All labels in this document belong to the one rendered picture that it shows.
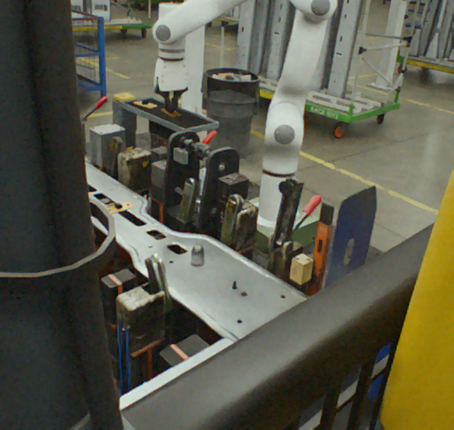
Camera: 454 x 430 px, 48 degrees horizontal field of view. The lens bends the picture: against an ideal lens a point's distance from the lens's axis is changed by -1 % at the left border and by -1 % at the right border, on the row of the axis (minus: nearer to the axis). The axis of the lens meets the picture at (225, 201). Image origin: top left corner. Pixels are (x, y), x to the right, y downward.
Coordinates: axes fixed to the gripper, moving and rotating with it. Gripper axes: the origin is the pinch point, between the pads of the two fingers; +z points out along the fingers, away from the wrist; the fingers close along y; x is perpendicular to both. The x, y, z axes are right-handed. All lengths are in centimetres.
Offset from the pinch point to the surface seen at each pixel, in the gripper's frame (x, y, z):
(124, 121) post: -21.8, 8.0, 11.5
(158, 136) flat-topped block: 1.1, 5.1, 10.0
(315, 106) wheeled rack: -234, -280, 91
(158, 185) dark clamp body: 22.8, 15.3, 17.2
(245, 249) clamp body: 56, 6, 23
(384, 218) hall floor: -60, -201, 119
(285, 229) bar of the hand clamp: 73, 7, 9
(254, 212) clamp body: 56, 4, 13
